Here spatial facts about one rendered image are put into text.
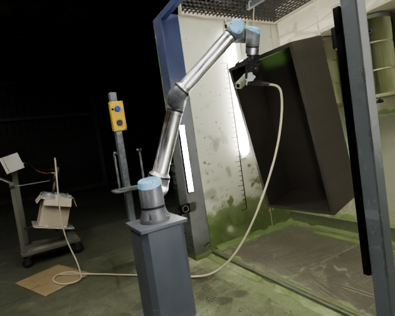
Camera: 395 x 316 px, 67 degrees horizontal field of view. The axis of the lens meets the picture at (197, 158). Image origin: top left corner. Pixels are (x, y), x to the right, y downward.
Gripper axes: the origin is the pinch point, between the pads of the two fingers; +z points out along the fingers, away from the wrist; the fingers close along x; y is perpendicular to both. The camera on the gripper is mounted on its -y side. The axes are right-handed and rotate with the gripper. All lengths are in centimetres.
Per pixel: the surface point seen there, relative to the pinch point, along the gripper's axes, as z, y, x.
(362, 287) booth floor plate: 103, 96, -62
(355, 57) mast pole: -45, 54, -107
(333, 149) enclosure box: 40, 66, -5
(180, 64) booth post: 4, -73, 45
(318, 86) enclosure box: -1.0, 47.9, 4.2
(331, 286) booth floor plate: 108, 79, -65
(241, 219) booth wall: 147, 0, 18
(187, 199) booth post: 110, -45, -13
